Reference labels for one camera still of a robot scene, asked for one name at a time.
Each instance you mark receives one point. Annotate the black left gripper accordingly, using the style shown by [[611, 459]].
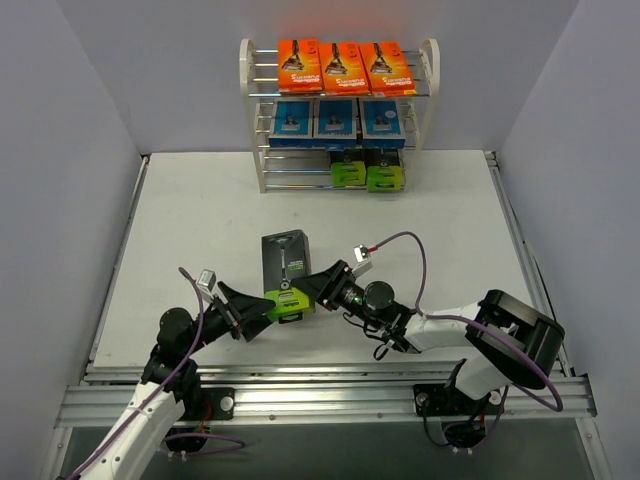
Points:
[[227, 314]]

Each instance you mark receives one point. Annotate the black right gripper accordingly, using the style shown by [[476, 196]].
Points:
[[332, 284]]

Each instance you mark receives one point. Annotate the black green Gillette Labs carton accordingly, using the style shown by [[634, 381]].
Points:
[[347, 168]]

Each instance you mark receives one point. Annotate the Harry's blade cartridge pack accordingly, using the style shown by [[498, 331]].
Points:
[[335, 124]]

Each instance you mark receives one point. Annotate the grey Harry's box blue razor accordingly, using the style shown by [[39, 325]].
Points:
[[381, 124]]

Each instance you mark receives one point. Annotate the small orange Gillette razor box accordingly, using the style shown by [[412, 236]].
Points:
[[299, 68]]

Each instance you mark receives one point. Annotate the orange Gillette Fusion5 razor box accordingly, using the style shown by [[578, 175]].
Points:
[[387, 70]]

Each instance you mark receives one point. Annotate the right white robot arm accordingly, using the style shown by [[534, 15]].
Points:
[[515, 344]]

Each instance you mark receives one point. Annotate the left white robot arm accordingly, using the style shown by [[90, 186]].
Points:
[[168, 407]]

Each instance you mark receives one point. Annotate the white chrome-bar shelf rack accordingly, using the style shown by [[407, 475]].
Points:
[[344, 77]]

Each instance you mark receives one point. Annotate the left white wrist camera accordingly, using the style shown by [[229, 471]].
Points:
[[206, 282]]

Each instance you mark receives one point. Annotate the aluminium rail base frame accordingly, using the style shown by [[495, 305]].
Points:
[[325, 373]]

